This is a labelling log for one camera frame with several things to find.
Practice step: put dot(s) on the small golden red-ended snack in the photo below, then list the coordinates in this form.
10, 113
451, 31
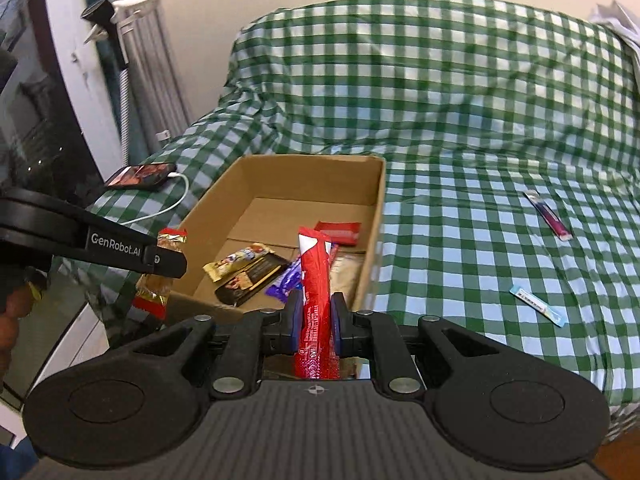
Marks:
157, 287

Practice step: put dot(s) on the light blue stick packet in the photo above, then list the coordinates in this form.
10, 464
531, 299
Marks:
537, 305

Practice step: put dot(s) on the clear packet of white snacks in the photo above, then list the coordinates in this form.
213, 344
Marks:
347, 272

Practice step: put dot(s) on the person's left hand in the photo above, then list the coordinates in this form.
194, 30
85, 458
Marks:
7, 335

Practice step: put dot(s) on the grey and teal curtain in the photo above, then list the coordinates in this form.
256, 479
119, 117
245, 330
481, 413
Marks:
150, 70

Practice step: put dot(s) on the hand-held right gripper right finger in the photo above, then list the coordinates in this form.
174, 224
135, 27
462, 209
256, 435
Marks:
345, 330

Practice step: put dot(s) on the green checked blanket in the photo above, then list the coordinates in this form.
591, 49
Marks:
450, 85

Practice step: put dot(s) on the small plain red packet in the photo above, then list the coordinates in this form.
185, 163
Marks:
337, 232

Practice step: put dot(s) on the glass bedside table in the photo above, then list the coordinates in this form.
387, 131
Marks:
85, 310

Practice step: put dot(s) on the purple snack wrapper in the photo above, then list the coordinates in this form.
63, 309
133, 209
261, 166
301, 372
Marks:
285, 280

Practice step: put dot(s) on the black airplane stand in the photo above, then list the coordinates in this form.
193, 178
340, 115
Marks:
102, 15

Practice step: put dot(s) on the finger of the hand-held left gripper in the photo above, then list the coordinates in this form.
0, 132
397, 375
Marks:
125, 247

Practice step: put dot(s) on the black smartphone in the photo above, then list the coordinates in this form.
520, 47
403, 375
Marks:
142, 176

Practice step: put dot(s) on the brown cardboard box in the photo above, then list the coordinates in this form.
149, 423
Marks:
300, 180

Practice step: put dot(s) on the yellow snack bar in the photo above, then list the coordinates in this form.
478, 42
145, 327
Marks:
235, 260

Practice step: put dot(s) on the white crumpled cloth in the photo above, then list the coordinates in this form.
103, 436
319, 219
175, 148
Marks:
612, 17

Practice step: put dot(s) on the purple stick packet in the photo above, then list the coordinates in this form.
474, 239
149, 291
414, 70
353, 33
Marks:
550, 217

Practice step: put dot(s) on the white curved frame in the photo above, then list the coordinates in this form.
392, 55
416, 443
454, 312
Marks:
85, 90

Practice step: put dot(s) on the dark brown chocolate bar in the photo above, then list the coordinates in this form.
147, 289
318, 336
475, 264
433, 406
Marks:
250, 277

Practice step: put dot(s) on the long red and white packet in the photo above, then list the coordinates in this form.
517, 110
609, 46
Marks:
315, 300

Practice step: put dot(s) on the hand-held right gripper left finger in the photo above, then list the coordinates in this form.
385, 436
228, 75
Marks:
290, 325

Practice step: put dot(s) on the dark glass cabinet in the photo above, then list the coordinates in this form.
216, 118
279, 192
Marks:
45, 125

